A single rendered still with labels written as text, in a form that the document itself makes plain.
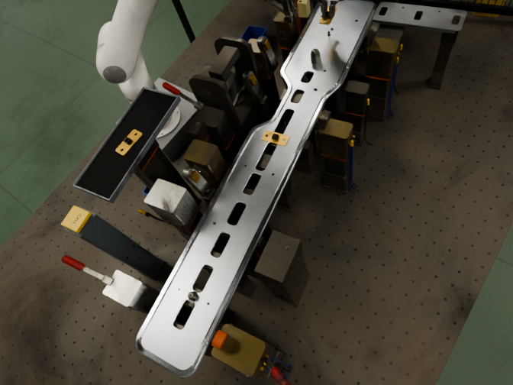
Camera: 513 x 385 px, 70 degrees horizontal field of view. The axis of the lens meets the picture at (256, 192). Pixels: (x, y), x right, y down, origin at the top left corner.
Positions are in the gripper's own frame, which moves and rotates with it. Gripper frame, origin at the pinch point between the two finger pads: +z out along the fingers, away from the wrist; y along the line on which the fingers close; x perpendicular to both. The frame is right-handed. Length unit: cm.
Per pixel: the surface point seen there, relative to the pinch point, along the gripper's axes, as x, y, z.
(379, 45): -6.1, 19.5, 5.9
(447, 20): 14.7, 36.0, 10.3
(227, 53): -34.4, -18.3, -8.3
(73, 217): -96, -34, -5
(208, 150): -61, -14, 3
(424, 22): 12.3, 29.4, 10.3
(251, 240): -80, 8, 11
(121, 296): -107, -15, 5
